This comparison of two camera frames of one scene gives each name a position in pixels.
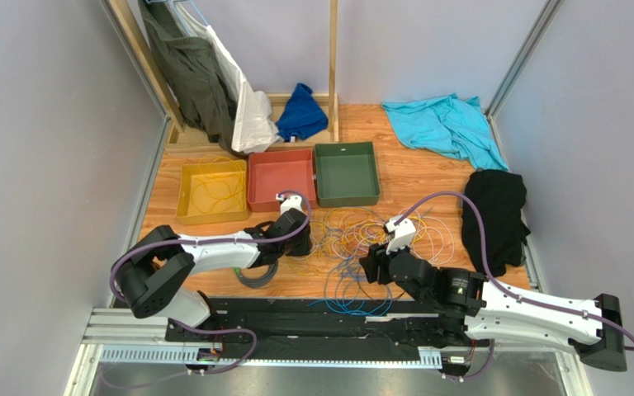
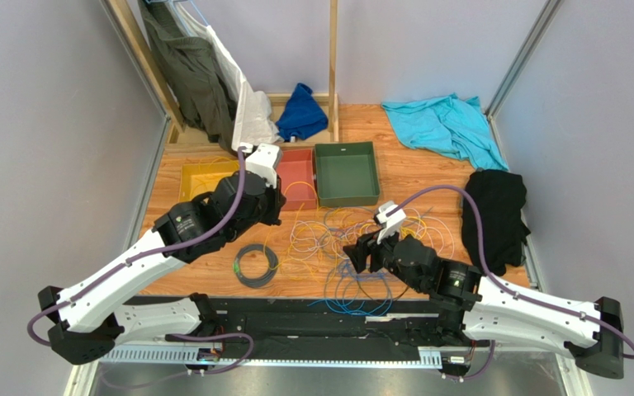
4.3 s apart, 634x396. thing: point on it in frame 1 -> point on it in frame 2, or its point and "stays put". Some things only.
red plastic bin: x=273 y=172 stays put
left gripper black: x=305 y=247 -> x=276 y=200
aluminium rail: x=134 y=335 stays put
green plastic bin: x=346 y=174 stays put
